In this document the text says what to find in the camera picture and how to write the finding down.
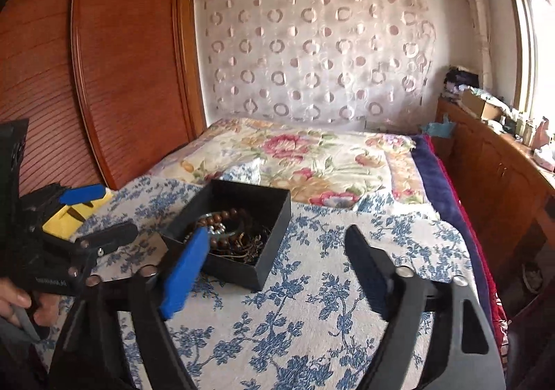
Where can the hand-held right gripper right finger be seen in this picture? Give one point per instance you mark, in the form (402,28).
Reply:
(368,268)

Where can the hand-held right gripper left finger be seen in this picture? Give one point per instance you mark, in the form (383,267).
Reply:
(186,268)

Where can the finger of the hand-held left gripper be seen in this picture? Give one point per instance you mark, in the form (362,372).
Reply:
(108,236)
(82,194)

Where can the black jewelry box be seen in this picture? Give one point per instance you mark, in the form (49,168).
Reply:
(269,251)

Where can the person's left hand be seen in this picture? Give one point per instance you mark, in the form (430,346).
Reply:
(13,297)

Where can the blue floral bedspread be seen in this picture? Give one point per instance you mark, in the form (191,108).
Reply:
(303,307)

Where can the purple blanket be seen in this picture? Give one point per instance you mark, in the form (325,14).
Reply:
(442,199)

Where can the wooden slatted headboard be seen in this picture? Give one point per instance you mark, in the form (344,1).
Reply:
(130,69)

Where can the red blanket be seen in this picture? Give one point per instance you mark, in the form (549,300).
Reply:
(498,320)

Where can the colourful floral quilt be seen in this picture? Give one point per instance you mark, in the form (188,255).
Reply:
(282,156)

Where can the wooden cabinet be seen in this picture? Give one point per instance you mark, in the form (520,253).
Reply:
(490,182)

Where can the teal paper bag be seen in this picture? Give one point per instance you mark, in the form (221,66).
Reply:
(438,128)

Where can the white slipper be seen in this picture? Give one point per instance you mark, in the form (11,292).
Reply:
(533,276)

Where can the cardboard box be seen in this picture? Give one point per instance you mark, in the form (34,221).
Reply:
(479,106)

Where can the white tissue pack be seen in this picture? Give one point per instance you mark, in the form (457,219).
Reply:
(545,159)

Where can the pile of dark clothes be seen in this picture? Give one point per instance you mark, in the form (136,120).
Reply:
(459,80)

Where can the circle-pattern sheer curtain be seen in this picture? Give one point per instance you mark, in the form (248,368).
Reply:
(303,47)

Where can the white rolled curtain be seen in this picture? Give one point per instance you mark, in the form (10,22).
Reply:
(477,17)

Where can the window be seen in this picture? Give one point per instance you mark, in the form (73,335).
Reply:
(533,26)

